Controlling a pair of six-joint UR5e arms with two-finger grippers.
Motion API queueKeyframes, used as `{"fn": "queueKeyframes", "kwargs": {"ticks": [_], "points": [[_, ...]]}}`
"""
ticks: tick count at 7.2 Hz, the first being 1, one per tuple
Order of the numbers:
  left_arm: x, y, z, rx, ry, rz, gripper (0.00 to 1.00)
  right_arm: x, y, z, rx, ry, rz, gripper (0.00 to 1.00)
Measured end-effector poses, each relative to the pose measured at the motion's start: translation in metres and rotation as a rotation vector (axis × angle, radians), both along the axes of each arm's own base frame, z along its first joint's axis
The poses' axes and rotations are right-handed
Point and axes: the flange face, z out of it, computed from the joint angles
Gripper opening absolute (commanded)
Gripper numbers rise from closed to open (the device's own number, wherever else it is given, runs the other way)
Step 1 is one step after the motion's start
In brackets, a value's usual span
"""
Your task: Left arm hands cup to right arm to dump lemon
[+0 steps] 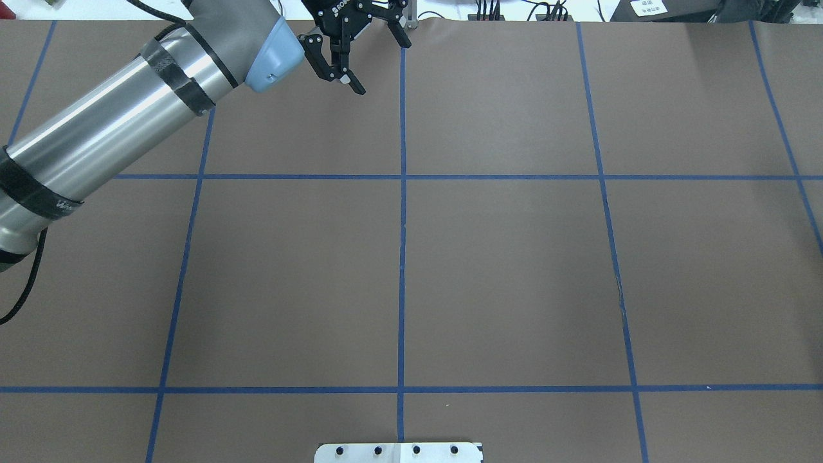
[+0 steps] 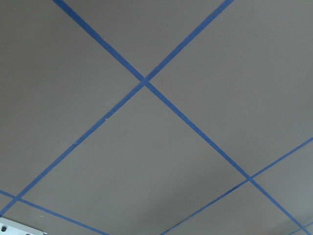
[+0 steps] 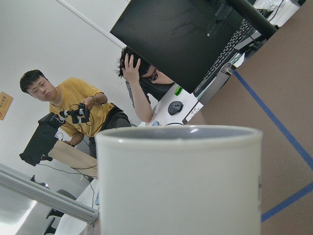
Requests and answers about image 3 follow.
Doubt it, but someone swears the white mug with handle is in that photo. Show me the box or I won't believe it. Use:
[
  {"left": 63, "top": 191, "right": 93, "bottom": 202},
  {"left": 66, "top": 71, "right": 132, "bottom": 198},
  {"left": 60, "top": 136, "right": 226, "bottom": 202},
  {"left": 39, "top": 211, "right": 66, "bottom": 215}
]
[{"left": 95, "top": 125, "right": 263, "bottom": 235}]

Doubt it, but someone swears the black computer mouse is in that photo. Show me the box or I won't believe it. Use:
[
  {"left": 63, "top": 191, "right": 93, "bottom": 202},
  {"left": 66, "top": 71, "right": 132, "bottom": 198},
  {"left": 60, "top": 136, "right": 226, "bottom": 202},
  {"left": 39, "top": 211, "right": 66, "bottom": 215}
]
[{"left": 168, "top": 101, "right": 183, "bottom": 116}]

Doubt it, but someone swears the seated man grey shirt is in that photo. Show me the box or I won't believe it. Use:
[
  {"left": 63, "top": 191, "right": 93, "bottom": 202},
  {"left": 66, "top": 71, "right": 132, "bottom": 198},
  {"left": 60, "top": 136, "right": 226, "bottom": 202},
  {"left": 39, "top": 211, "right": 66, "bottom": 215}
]
[{"left": 117, "top": 46, "right": 175, "bottom": 122}]

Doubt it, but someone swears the man in yellow shirt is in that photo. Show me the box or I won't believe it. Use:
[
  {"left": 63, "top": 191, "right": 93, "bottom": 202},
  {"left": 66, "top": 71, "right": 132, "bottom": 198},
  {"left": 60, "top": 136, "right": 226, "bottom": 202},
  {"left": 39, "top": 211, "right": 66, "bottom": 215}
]
[{"left": 20, "top": 70, "right": 131, "bottom": 158}]

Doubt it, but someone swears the black monitor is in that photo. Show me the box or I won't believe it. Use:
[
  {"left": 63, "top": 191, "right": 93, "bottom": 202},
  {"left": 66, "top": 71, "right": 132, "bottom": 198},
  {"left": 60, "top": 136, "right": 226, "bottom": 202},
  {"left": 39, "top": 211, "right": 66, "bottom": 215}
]
[{"left": 111, "top": 0, "right": 276, "bottom": 94}]

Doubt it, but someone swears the wooden board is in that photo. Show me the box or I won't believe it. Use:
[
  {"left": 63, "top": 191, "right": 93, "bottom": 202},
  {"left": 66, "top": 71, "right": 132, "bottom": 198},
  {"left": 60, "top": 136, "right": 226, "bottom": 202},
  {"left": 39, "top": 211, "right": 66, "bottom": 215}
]
[{"left": 48, "top": 141, "right": 98, "bottom": 179}]

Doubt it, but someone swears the black keyboard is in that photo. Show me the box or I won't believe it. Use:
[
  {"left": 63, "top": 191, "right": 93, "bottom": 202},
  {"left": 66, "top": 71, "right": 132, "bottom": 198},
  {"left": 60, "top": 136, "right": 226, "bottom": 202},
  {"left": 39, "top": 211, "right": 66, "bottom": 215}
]
[{"left": 193, "top": 20, "right": 253, "bottom": 97}]

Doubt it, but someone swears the aluminium frame post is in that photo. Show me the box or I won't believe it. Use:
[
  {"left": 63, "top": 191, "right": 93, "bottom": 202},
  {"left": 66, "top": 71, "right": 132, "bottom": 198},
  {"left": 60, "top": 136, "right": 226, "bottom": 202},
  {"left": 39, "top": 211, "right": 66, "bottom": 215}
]
[{"left": 0, "top": 164, "right": 99, "bottom": 224}]

